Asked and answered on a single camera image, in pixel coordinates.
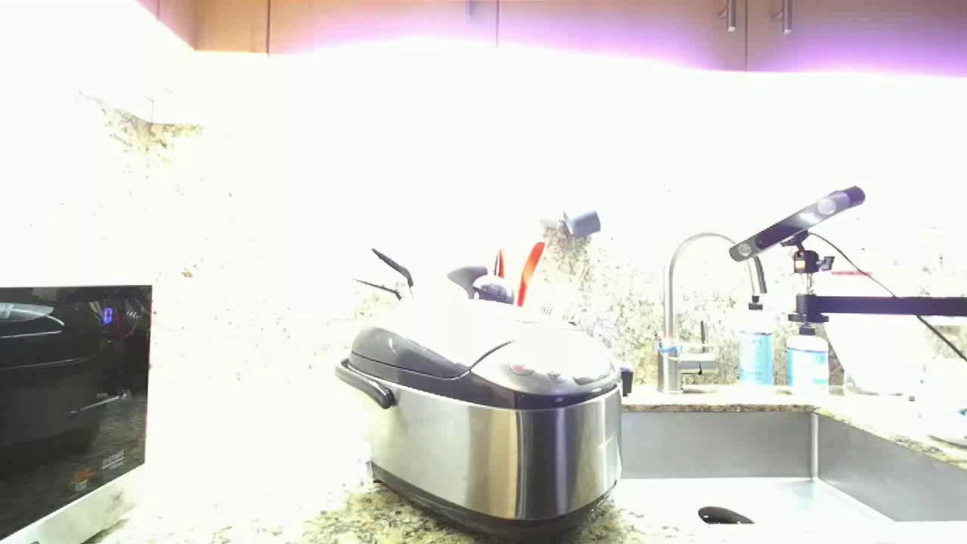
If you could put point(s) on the black spoon utensil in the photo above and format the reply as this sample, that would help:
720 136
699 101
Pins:
480 283

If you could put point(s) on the stainless steel sink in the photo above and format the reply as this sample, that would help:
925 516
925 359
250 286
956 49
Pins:
784 476

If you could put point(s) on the black camera arm bar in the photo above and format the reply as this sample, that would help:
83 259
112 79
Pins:
818 309

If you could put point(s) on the wooden upper cabinets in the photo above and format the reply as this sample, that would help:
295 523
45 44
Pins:
911 36

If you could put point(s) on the stainless steel rice cooker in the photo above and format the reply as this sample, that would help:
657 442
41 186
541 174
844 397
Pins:
491 414

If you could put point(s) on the orange ladle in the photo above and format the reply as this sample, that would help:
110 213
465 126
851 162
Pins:
526 272

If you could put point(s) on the clear soap bottle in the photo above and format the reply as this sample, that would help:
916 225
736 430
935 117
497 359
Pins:
757 348

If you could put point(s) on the black toaster oven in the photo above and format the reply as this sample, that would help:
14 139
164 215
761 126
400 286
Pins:
75 409

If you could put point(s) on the chrome kitchen faucet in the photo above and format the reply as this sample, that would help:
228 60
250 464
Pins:
703 292

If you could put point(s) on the white soap bottle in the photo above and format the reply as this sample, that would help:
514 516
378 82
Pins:
809 362

